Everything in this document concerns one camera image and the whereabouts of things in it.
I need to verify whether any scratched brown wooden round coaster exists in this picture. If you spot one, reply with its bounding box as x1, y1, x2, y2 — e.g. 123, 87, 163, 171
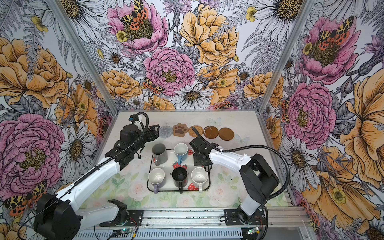
203, 126, 219, 139

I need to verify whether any woven rattan round coaster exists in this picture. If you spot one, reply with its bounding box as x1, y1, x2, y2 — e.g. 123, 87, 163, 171
188, 125, 204, 138

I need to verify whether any grey woven round coaster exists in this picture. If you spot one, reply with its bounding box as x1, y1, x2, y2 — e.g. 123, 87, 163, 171
159, 126, 173, 139

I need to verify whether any grey mug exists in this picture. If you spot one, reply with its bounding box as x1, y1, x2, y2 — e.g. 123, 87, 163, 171
152, 144, 168, 167

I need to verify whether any light blue mug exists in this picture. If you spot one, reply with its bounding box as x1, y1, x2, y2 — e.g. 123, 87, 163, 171
174, 143, 189, 165

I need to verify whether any plain brown wooden round coaster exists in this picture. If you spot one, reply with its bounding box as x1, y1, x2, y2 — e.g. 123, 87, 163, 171
218, 128, 235, 141

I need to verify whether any cork paw print coaster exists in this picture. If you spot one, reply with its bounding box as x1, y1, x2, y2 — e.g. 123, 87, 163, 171
173, 123, 189, 137

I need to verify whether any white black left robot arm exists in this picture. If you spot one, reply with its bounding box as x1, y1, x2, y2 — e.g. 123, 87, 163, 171
34, 124, 160, 240

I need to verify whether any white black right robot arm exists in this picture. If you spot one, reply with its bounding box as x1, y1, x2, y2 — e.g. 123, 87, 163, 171
190, 137, 280, 225

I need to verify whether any black mug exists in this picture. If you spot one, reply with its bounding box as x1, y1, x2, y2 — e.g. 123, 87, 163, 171
172, 167, 188, 194

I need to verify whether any white strawberry serving tray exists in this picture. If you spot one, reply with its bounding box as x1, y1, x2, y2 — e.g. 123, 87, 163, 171
147, 149, 200, 193

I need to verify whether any green circuit board left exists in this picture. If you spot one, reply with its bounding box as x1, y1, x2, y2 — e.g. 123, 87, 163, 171
113, 228, 136, 234

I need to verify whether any green circuit board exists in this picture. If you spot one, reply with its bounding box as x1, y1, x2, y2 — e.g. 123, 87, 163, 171
247, 227, 260, 235
113, 228, 136, 234

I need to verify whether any green circuit board right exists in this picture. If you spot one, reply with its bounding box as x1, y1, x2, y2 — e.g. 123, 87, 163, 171
247, 227, 260, 235

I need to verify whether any white mug purple handle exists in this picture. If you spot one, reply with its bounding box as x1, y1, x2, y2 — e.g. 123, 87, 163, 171
148, 168, 166, 194

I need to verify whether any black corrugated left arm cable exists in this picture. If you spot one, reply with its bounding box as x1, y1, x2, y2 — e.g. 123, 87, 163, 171
17, 112, 150, 235

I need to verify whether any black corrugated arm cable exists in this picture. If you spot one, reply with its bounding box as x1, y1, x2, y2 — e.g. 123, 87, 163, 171
191, 126, 291, 240
17, 112, 150, 235

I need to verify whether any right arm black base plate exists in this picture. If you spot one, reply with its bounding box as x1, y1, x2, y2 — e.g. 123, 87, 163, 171
224, 208, 266, 226

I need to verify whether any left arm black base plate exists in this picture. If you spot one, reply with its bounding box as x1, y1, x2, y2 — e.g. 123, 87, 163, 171
99, 210, 144, 227

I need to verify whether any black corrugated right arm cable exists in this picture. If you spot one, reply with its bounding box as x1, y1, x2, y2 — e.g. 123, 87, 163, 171
191, 126, 291, 240

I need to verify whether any aluminium front rail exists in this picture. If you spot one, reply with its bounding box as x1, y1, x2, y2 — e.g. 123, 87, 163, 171
75, 205, 310, 230

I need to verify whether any aluminium frame corner post left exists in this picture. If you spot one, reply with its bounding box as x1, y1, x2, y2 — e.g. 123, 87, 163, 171
47, 1, 119, 117

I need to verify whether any aluminium frame corner post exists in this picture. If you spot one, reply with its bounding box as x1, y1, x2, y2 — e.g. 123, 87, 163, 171
47, 1, 119, 117
258, 0, 315, 115

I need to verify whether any aluminium frame corner post right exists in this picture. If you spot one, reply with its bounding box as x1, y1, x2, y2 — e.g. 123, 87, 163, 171
258, 0, 315, 115

